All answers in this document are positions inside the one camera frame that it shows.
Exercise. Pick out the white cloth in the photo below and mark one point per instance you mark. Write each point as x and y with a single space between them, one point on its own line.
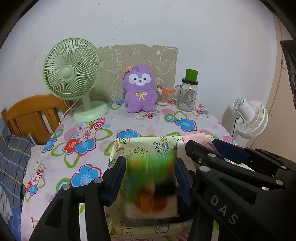
181 153

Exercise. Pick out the white standing fan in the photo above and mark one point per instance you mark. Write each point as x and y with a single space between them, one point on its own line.
254 117

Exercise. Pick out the grey plaid pillow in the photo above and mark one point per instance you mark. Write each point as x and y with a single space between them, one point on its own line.
15 154

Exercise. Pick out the floral tablecloth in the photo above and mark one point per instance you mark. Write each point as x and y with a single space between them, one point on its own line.
74 154

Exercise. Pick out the green printed packet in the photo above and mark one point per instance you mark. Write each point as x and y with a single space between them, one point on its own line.
150 187

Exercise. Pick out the yellow cartoon storage box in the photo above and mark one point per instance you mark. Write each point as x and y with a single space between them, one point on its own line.
121 227

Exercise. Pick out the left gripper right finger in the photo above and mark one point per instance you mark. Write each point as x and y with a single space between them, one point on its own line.
202 225

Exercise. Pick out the pink printed packet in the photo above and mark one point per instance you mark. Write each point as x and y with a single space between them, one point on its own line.
200 138

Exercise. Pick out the green patterned cardboard sheet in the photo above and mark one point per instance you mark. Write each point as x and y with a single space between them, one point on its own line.
162 61

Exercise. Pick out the glass jar green lid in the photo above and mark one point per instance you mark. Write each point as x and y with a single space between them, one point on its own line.
185 94

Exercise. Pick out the beige door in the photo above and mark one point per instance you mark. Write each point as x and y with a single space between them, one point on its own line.
279 135

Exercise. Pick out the purple plush toy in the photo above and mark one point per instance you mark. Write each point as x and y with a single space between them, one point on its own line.
140 91

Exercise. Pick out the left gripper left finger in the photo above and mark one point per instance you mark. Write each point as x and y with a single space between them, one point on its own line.
60 221

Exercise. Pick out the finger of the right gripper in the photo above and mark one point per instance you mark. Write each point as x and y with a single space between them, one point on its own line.
245 204
258 160

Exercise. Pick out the wooden bed headboard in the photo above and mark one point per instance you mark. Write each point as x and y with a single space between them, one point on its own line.
36 116

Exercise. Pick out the green desk fan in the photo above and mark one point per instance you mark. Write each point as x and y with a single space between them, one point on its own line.
71 70

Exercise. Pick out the toothpick jar orange lid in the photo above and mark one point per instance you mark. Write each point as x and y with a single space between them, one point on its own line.
163 95

